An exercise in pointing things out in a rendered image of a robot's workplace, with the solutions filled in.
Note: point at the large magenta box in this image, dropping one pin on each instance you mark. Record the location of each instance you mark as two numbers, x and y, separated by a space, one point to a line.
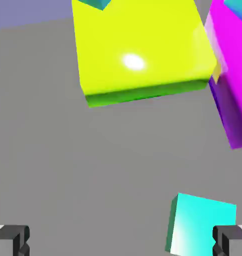
231 70

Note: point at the small teal cube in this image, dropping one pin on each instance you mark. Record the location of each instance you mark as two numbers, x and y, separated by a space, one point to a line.
96 3

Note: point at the small cyan cube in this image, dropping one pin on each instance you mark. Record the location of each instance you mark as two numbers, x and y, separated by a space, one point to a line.
239 7
199 220

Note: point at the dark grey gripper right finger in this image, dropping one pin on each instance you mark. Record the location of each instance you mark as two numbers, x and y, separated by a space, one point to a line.
233 240

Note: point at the large yellow box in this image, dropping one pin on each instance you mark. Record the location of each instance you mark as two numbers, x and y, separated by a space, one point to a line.
141 48

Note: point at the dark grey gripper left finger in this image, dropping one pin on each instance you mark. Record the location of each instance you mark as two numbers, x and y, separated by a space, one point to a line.
7 238

